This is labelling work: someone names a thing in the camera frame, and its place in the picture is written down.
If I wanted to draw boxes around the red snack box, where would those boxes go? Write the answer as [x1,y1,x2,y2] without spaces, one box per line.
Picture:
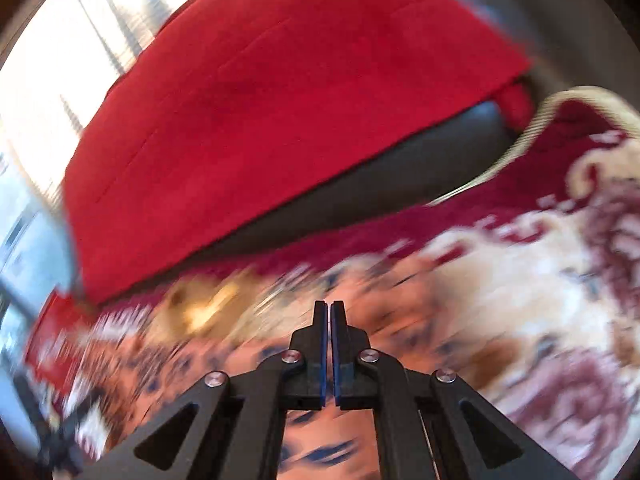
[24,291,101,397]

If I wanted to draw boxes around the black leather sofa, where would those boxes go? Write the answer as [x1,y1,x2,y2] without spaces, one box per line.
[200,0,640,261]

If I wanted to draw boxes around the orange floral garment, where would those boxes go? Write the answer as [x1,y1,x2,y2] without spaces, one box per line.
[95,265,496,480]

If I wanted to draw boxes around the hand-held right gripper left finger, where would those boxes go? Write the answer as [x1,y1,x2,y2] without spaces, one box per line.
[92,300,329,480]

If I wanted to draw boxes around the red and cream floral blanket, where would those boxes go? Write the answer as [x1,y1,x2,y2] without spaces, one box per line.
[80,86,640,480]

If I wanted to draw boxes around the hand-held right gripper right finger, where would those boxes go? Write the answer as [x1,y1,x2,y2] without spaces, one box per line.
[331,300,576,480]

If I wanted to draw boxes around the red cloth sofa cover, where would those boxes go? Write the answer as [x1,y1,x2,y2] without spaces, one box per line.
[64,0,534,306]

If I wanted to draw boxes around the white standing air conditioner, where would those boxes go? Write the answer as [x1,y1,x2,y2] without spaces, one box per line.
[0,170,76,356]

